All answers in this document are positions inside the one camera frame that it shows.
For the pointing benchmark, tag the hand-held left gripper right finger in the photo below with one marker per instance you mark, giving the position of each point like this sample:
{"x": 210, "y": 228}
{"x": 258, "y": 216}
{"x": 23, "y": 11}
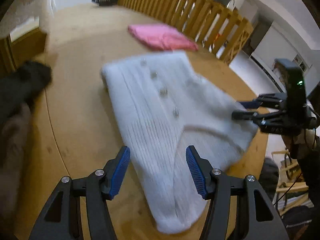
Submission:
{"x": 196, "y": 173}

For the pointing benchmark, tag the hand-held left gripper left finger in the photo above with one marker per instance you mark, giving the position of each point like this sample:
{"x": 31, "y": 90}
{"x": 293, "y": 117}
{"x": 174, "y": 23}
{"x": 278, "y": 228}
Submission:
{"x": 120, "y": 173}

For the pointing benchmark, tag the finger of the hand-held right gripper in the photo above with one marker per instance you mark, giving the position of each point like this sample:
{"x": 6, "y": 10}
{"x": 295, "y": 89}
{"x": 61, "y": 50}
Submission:
{"x": 243, "y": 115}
{"x": 250, "y": 104}

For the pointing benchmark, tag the white ribbed knit sweater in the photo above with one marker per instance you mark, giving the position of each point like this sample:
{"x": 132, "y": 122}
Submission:
{"x": 155, "y": 120}

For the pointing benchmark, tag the person's right forearm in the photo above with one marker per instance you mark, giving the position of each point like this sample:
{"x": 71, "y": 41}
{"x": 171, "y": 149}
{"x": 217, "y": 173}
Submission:
{"x": 310, "y": 175}

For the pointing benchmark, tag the person's right hand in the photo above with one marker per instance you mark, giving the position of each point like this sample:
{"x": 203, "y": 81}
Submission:
{"x": 292, "y": 146}

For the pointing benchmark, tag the white cabinet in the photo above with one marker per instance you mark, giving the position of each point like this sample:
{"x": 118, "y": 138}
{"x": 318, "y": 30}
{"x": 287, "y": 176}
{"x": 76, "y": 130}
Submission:
{"x": 275, "y": 50}

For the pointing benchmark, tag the dark grey seat cushion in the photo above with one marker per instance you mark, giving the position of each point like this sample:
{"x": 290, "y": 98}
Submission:
{"x": 268, "y": 177}

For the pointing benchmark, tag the light wooden chair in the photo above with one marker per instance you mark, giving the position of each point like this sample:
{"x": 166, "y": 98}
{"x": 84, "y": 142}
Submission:
{"x": 292, "y": 180}

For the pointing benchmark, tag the wooden slat fence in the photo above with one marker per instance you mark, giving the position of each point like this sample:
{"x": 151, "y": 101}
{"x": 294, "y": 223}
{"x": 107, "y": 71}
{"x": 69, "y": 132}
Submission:
{"x": 195, "y": 12}

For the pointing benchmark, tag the brown cloth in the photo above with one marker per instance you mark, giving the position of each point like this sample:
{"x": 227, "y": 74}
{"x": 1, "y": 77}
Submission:
{"x": 12, "y": 160}

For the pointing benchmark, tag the folded pink garment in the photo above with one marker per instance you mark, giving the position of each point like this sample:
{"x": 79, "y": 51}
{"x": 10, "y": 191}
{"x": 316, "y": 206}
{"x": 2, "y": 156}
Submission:
{"x": 162, "y": 37}

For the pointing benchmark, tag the black garment with yellow print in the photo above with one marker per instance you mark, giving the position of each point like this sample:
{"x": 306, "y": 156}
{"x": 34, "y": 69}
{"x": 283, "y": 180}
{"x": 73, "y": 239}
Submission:
{"x": 22, "y": 90}

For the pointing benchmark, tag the wooden side table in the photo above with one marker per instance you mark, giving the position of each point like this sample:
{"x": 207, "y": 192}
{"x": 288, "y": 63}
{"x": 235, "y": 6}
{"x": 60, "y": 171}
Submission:
{"x": 25, "y": 47}

